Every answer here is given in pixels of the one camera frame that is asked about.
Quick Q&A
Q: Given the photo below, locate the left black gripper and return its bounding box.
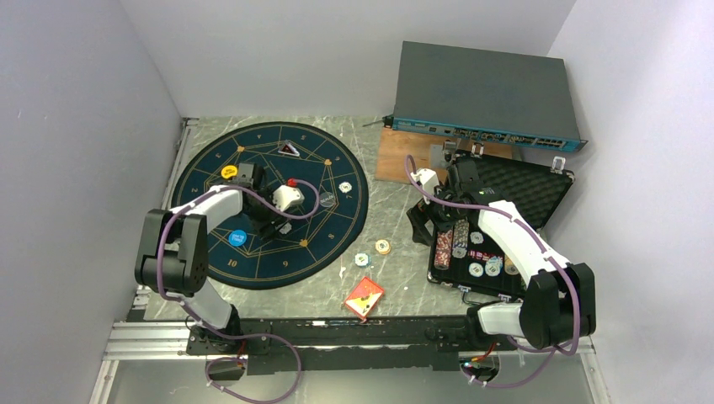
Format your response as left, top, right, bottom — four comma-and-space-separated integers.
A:
242, 188, 291, 241

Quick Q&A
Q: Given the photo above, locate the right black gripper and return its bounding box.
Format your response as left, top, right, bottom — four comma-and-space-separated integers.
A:
407, 181, 461, 246

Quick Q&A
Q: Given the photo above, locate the light blue 10 chip stack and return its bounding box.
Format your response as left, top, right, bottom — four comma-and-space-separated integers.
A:
354, 252, 371, 268

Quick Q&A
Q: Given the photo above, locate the yellow 50 chip stack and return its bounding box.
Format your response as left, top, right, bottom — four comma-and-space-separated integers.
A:
375, 239, 392, 255

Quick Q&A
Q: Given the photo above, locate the red playing card box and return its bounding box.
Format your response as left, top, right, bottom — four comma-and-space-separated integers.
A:
344, 277, 385, 322

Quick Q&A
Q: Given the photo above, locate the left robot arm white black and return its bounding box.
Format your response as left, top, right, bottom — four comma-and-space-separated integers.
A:
135, 163, 305, 354

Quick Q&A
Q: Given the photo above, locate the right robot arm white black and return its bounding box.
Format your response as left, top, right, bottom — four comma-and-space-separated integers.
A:
404, 156, 595, 356

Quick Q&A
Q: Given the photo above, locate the blue round blind button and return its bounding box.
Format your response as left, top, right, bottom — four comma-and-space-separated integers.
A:
227, 230, 248, 247

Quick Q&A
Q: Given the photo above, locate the wooden board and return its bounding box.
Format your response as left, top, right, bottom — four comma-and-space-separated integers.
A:
375, 128, 514, 188

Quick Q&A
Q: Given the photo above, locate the blue grey chip roll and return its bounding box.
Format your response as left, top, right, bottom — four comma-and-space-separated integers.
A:
451, 219, 470, 259

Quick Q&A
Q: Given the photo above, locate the round dark blue poker mat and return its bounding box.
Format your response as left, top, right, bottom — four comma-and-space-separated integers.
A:
169, 121, 369, 290

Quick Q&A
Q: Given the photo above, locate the red chip roll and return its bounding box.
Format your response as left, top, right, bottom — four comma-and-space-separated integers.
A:
434, 229, 453, 270

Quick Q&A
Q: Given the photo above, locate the grey dealer button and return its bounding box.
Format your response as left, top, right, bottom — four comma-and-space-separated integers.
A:
319, 192, 337, 209

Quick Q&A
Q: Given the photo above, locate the yellow round blind button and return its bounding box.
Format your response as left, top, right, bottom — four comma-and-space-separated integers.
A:
221, 165, 238, 180

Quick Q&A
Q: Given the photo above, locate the black poker chip case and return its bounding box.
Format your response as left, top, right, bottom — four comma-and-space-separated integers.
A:
427, 150, 574, 302

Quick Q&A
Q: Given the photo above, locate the triangular red black marker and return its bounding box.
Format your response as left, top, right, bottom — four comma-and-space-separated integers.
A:
278, 141, 301, 157

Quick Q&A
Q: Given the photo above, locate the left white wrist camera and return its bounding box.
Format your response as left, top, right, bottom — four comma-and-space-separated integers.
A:
272, 179, 305, 212

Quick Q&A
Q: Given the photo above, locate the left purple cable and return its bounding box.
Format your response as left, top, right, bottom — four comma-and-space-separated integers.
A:
156, 178, 322, 404

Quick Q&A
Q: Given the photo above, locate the grey network switch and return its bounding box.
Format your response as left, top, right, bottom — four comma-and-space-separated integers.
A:
384, 41, 587, 152

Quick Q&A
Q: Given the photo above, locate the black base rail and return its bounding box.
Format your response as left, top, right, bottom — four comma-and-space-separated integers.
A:
186, 315, 513, 375

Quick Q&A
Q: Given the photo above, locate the aluminium frame rail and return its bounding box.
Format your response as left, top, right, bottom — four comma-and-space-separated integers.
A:
89, 118, 199, 403

